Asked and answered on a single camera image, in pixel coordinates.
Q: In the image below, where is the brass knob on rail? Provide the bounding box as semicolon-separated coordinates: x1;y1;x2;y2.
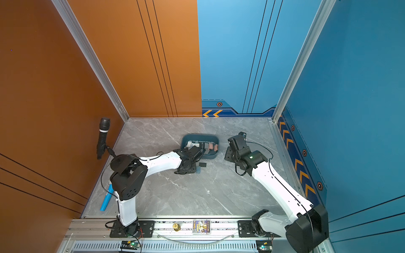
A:
173;223;181;231

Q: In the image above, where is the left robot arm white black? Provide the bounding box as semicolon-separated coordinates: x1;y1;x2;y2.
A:
110;148;202;227

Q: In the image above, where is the green circuit board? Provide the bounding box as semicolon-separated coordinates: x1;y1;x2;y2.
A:
119;240;142;253
256;240;273;253

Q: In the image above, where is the black microphone on stand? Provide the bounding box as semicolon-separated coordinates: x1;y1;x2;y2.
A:
97;118;115;160

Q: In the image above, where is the aluminium front rail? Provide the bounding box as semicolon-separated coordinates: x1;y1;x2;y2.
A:
63;218;330;241

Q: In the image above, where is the colourful card on rail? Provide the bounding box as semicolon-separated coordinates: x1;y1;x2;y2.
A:
192;219;211;235

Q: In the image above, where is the right green circuit board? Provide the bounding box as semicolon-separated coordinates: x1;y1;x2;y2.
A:
256;240;273;253

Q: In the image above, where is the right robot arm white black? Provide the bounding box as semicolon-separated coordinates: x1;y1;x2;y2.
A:
225;148;329;253

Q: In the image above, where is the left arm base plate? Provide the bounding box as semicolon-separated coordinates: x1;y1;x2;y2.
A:
109;220;155;238

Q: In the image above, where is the teal plastic storage box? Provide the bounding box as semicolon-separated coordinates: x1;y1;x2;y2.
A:
181;133;219;159

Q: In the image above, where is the left green circuit board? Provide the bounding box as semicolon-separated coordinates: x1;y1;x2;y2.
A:
119;240;142;253

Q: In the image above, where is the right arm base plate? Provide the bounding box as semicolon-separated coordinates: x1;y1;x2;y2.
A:
237;220;280;238

